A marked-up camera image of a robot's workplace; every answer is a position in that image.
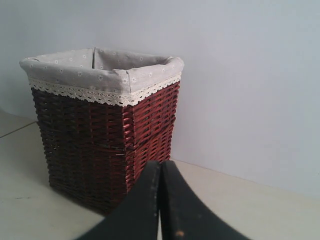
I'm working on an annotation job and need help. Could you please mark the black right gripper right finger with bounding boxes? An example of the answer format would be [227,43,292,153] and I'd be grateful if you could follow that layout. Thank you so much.
[159,161,248,240]

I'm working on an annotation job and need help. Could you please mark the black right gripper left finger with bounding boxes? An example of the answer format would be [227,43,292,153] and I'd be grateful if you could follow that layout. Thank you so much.
[79,161,161,240]

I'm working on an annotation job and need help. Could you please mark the dark red wicker basket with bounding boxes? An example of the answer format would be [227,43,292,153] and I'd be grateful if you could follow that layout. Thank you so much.
[32,82,180,215]

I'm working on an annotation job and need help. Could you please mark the white lace cloth trim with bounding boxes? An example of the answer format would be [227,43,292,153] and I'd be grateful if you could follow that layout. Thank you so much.
[19,47,185,107]

